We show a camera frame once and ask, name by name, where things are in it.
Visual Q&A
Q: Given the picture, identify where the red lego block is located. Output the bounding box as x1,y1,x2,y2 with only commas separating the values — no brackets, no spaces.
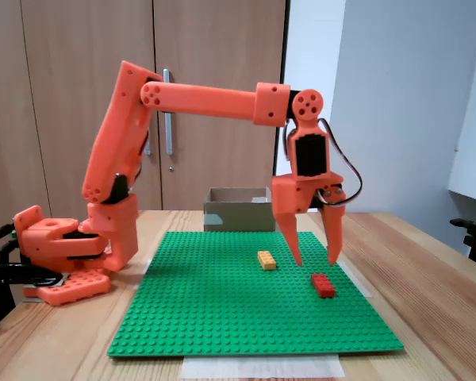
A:
311,272,337,298

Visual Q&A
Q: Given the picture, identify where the yellow lego block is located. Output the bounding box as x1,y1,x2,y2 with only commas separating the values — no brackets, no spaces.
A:
256,250,278,271

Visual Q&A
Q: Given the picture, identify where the cardboard box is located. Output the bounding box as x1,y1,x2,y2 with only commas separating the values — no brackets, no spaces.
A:
203,186,278,233

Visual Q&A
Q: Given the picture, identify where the green lego baseplate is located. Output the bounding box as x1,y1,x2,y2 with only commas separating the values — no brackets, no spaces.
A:
106,230,405,358

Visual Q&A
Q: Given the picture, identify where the wide masking tape strip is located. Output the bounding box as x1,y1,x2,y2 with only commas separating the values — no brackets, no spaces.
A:
181,354,346,380

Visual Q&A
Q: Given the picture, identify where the wooden cabinet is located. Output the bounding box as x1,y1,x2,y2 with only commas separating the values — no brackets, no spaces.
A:
0,0,291,239

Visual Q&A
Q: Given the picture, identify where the black table clamp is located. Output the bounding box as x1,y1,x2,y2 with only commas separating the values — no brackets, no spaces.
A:
0,237,67,330

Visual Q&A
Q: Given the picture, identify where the gripper servo cable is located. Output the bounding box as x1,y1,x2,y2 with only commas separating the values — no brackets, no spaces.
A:
283,117,364,207

